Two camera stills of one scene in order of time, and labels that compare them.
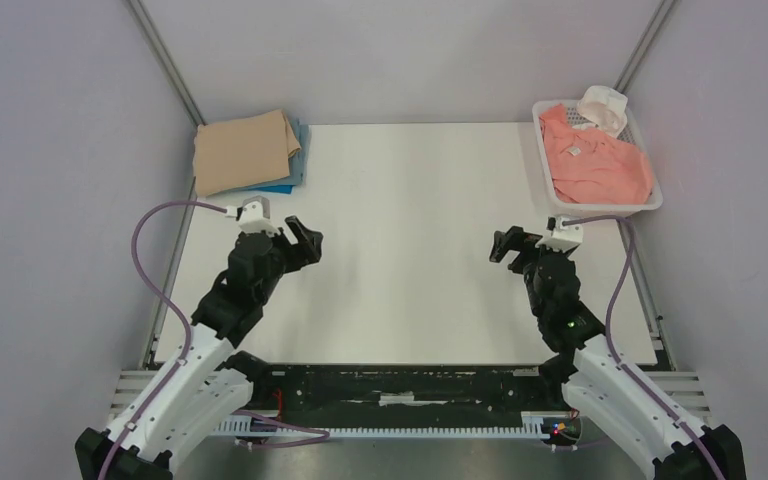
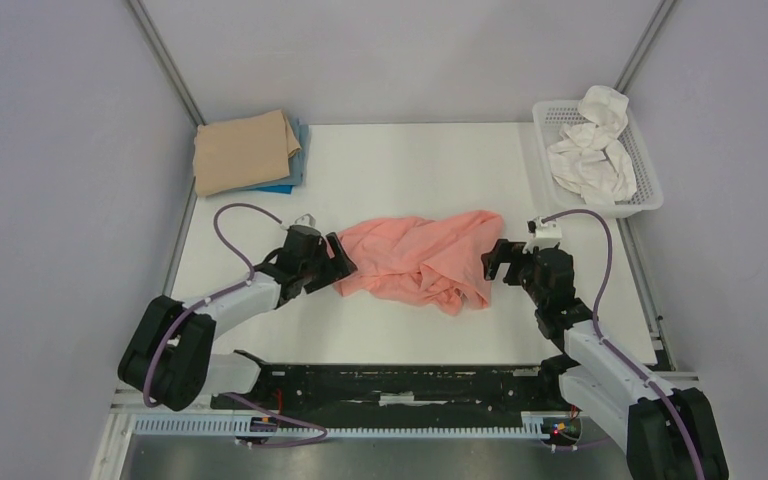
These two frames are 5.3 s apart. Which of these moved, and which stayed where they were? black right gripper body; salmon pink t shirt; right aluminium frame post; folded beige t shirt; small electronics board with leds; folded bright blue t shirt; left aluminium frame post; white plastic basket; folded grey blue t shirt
Moved: salmon pink t shirt
Stayed: small electronics board with leds; folded grey blue t shirt; left aluminium frame post; white plastic basket; black right gripper body; folded beige t shirt; folded bright blue t shirt; right aluminium frame post
